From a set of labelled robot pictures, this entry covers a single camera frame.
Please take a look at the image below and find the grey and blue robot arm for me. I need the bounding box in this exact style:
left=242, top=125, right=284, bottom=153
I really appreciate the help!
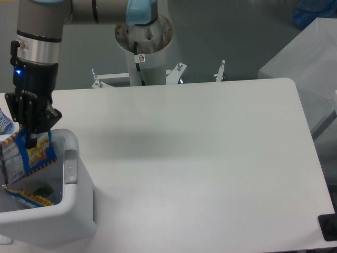
left=5, top=1, right=158, bottom=149

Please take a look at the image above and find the silver clamp bolt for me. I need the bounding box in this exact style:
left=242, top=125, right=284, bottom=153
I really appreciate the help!
left=214, top=60, right=226, bottom=82

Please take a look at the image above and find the white trash can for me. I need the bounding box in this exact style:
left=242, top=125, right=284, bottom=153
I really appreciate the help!
left=1, top=129, right=97, bottom=245

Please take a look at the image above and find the black device at table edge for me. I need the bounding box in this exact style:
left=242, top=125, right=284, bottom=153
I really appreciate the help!
left=318, top=213, right=336, bottom=241

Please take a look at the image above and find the blue snack bag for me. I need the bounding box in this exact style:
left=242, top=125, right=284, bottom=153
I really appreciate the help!
left=0, top=128, right=58, bottom=209

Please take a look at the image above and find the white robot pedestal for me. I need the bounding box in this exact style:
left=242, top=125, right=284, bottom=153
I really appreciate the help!
left=115, top=14, right=173, bottom=86

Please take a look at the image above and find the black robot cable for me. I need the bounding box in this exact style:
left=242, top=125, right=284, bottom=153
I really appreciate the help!
left=133, top=41, right=146, bottom=86

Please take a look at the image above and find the grey covered box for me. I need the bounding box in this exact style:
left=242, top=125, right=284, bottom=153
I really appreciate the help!
left=258, top=18, right=336, bottom=139

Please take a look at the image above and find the clear plastic water bottle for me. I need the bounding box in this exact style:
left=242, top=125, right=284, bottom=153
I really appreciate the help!
left=49, top=189, right=63, bottom=205

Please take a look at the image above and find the blue bag in corner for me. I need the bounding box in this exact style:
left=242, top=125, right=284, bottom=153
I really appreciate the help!
left=292, top=1, right=336, bottom=30

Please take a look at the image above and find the blue labelled bottle at edge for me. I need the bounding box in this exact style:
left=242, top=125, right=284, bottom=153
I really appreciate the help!
left=0, top=109, right=15, bottom=135

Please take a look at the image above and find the white pedestal base bracket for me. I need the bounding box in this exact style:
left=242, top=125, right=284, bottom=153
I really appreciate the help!
left=91, top=62, right=188, bottom=89

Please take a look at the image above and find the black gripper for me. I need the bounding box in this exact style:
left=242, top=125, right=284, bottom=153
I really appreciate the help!
left=5, top=57, right=62, bottom=149

